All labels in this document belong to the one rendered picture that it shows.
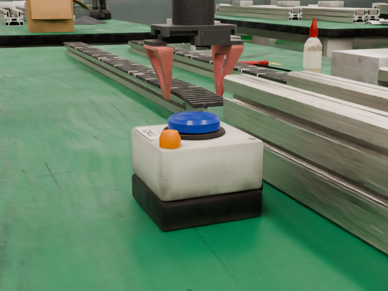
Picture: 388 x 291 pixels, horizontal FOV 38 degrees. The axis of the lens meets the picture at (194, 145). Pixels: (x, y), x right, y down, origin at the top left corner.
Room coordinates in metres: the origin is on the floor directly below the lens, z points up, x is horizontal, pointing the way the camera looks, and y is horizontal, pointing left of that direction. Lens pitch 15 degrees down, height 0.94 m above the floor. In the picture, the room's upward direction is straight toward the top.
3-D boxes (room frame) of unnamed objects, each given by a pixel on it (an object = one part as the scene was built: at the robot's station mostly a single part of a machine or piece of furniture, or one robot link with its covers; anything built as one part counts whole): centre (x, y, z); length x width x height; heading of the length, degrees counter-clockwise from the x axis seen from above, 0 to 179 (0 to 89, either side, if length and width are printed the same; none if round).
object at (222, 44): (0.78, -0.02, 0.85); 0.07 x 0.07 x 0.09; 22
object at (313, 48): (1.19, -0.25, 0.84); 0.04 x 0.04 x 0.12
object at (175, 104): (1.21, 0.18, 0.79); 0.96 x 0.04 x 0.03; 22
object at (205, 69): (1.28, 0.00, 0.79); 0.96 x 0.04 x 0.03; 22
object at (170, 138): (0.38, 0.02, 0.85); 0.01 x 0.01 x 0.01
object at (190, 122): (0.42, 0.00, 0.84); 0.04 x 0.04 x 0.02
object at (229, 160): (0.42, -0.01, 0.81); 0.10 x 0.08 x 0.06; 112
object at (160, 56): (0.76, 0.02, 0.85); 0.07 x 0.07 x 0.09; 22
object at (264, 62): (1.25, -0.17, 0.79); 0.16 x 0.08 x 0.02; 26
